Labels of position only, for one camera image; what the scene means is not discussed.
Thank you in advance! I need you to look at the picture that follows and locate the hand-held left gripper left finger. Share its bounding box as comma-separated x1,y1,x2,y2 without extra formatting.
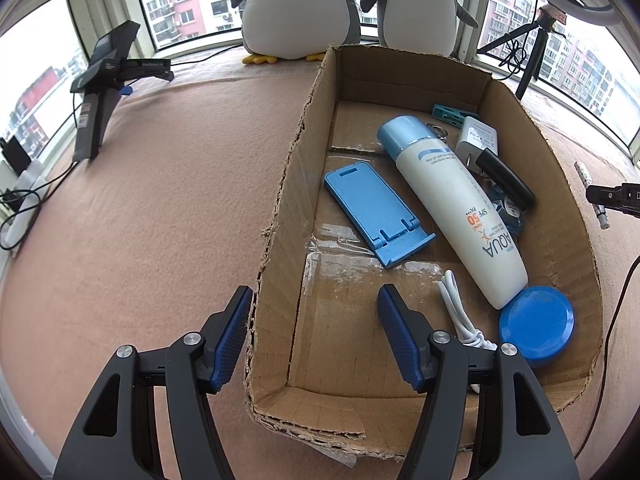
52,285,254,480

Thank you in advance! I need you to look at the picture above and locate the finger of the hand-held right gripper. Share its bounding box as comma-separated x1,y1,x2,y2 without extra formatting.
586,185,626,212

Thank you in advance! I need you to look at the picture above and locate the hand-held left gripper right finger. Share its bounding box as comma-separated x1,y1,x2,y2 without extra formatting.
377,284,581,480

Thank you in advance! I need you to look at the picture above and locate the small white audio adapter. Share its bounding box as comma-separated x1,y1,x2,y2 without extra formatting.
574,161,611,231

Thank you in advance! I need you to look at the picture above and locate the white usb cable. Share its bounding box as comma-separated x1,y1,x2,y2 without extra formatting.
436,270,498,393

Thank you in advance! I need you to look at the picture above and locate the small blue bottle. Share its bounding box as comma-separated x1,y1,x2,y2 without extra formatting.
487,182,526,238

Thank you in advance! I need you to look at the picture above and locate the black tube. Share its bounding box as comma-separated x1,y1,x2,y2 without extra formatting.
475,151,537,212

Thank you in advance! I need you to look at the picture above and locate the cardboard box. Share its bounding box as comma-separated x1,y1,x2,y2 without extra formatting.
243,44,603,458

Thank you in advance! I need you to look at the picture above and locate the round blue tape measure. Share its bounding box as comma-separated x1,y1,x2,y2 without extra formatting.
498,286,575,368

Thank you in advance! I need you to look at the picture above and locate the white wall charger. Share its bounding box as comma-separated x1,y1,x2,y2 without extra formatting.
454,116,500,176

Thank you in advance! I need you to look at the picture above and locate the blue phone stand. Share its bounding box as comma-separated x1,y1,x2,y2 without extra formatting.
323,162,437,268

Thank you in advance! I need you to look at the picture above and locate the white sunscreen bottle blue cap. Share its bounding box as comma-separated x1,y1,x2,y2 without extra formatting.
376,116,530,311

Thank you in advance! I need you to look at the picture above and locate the teal clothespin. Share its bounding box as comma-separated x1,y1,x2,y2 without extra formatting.
432,104,478,128

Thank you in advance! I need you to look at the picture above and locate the pink blanket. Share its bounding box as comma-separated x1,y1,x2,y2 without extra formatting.
0,57,640,480

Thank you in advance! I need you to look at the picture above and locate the black tripod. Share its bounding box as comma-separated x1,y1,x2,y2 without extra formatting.
477,7,568,101

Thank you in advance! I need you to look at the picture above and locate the white power strip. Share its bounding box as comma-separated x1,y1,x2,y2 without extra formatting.
0,159,51,251

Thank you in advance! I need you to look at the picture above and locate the small penguin plush toy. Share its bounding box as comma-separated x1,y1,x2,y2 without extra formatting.
359,0,480,57

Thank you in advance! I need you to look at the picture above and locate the black folding stand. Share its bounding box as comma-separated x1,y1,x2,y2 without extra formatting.
70,21,176,163

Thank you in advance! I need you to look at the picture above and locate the black power adapter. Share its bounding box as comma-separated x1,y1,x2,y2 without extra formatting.
0,139,32,177

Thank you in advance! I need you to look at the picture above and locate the large penguin plush toy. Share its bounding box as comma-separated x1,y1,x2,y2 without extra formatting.
230,0,379,65

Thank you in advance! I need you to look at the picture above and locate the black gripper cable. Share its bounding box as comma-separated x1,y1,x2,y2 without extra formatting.
575,255,640,461

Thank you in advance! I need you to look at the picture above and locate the black ring light cable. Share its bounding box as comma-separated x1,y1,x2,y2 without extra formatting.
492,0,571,82

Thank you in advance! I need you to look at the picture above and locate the thin black cable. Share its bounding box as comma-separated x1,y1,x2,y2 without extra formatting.
170,42,246,63

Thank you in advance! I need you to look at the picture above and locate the white window frame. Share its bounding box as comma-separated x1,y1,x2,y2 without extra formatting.
0,0,640,171

